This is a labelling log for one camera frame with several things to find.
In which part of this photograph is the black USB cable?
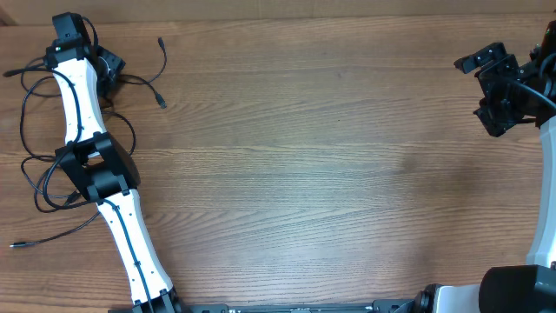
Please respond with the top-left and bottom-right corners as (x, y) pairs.
(19, 37), (168, 110)

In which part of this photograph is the thin black barrel-plug cable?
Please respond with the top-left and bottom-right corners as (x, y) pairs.
(18, 76), (137, 163)

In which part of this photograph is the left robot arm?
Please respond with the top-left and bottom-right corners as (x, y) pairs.
(44, 12), (184, 313)

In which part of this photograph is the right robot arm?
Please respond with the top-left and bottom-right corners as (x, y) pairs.
(395, 22), (555, 313)

